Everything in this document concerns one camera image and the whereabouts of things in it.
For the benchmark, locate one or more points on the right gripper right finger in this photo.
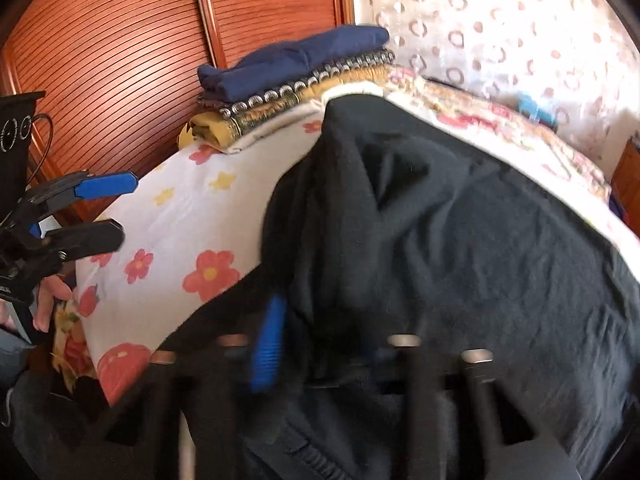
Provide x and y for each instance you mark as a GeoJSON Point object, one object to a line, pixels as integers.
{"type": "Point", "coordinates": [459, 420]}

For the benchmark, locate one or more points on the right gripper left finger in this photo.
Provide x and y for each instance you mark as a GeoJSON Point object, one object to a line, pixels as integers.
{"type": "Point", "coordinates": [207, 406]}

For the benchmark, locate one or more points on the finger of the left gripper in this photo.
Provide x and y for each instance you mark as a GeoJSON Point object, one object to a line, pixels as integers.
{"type": "Point", "coordinates": [58, 246]}
{"type": "Point", "coordinates": [64, 191]}

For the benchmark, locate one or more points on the black printed t-shirt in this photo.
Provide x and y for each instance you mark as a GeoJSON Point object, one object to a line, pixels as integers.
{"type": "Point", "coordinates": [391, 226]}

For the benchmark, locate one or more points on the person left hand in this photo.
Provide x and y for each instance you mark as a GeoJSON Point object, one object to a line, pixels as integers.
{"type": "Point", "coordinates": [50, 290]}

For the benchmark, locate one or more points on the white floral bed sheet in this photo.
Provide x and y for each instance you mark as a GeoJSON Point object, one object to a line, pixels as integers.
{"type": "Point", "coordinates": [193, 228]}

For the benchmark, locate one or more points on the wooden louvered wardrobe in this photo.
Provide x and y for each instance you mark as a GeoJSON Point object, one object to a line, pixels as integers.
{"type": "Point", "coordinates": [118, 77]}

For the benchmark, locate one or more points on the patterned yellow folded garment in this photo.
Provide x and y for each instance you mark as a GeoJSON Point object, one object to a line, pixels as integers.
{"type": "Point", "coordinates": [232, 128]}

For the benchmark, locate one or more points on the navy folded garment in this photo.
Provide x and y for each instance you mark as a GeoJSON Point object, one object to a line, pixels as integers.
{"type": "Point", "coordinates": [285, 61]}

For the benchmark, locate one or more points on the wooden side cabinet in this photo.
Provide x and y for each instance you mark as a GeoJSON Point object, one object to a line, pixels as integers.
{"type": "Point", "coordinates": [626, 185]}

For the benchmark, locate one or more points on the floral quilt blanket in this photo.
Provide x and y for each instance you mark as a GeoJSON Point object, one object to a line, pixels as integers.
{"type": "Point", "coordinates": [500, 132]}

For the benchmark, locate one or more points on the blue tissue pack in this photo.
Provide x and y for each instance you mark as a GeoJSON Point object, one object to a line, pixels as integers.
{"type": "Point", "coordinates": [528, 108]}

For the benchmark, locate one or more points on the circle patterned sheer curtain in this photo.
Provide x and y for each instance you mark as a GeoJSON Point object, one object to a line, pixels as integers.
{"type": "Point", "coordinates": [574, 58]}

